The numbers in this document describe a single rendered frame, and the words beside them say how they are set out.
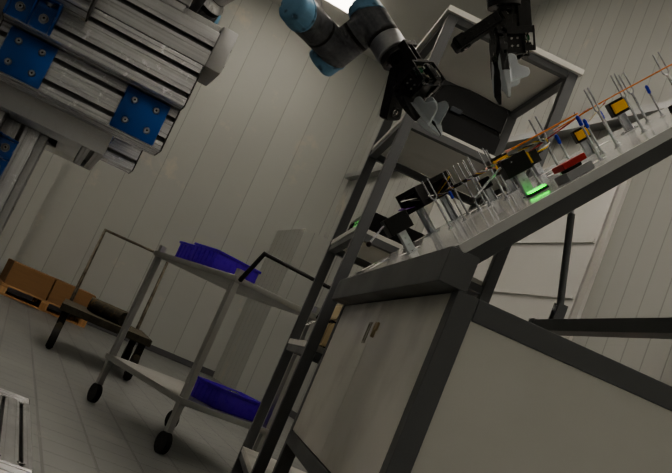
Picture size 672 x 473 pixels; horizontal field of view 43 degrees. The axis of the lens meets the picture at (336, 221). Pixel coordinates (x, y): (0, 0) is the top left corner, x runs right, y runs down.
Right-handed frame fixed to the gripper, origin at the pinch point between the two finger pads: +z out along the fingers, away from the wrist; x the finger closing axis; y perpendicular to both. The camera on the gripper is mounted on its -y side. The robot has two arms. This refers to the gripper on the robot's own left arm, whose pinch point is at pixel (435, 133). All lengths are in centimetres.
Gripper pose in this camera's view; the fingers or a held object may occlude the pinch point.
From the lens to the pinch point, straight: 180.7
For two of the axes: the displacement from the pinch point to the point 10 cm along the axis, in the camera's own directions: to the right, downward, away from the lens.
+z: 4.5, 8.1, -3.7
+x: 7.2, -0.9, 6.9
